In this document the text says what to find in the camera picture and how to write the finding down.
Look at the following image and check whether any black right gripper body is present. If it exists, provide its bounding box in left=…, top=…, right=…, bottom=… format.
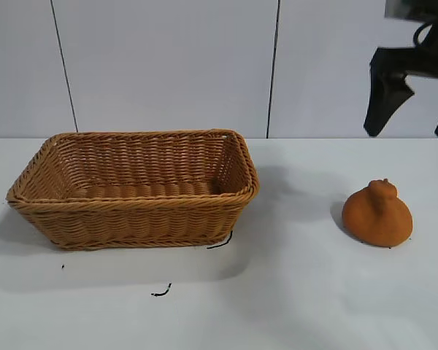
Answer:
left=369, top=21, right=438, bottom=79

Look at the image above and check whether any orange-brown bread bun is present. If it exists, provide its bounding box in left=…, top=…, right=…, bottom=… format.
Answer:
left=342, top=178, right=414, bottom=249

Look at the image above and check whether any brown woven wicker basket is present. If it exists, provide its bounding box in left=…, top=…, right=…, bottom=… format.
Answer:
left=5, top=128, right=261, bottom=252

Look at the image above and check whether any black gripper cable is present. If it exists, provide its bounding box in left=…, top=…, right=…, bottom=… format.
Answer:
left=413, top=20, right=434, bottom=47

